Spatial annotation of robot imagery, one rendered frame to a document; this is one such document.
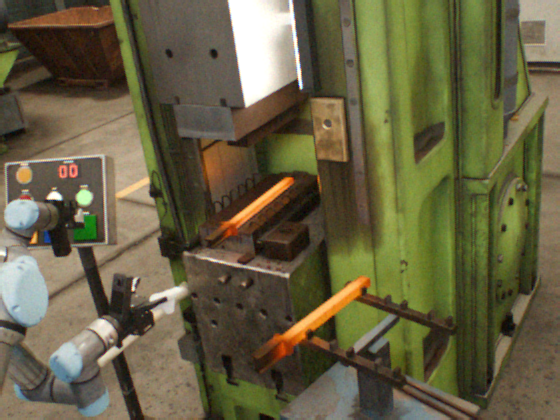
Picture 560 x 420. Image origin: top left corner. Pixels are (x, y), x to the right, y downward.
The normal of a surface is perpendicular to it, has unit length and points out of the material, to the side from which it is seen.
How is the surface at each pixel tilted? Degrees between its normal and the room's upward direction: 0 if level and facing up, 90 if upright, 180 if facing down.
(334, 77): 90
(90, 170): 60
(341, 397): 0
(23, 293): 86
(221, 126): 90
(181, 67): 90
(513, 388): 0
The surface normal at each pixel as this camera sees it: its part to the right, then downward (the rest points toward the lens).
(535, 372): -0.13, -0.89
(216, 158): 0.84, 0.13
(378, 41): -0.52, 0.44
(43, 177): -0.16, -0.06
